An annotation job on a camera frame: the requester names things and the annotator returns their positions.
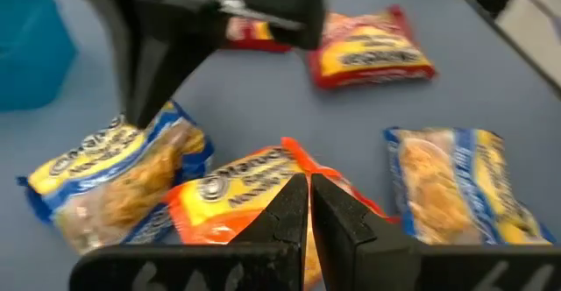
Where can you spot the blue Maruchan ramen packet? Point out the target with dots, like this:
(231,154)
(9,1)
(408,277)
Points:
(96,168)
(456,186)

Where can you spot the blue-grey table mat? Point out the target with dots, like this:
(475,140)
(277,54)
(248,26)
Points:
(263,98)

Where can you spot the teal blue plastic bin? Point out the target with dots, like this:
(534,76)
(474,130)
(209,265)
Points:
(30,45)

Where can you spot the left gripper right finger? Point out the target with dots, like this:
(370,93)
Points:
(372,260)

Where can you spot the orange Maruchan ramen packet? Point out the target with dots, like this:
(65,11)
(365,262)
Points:
(228,199)

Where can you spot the black aluminium table frame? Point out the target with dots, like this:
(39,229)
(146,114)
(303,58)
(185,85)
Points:
(526,56)

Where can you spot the red Maruchan ramen packet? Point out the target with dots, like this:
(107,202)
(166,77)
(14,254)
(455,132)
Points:
(254,34)
(372,50)

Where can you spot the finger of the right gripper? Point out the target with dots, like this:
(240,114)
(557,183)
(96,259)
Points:
(153,54)
(293,2)

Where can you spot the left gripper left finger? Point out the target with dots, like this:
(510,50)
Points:
(245,264)

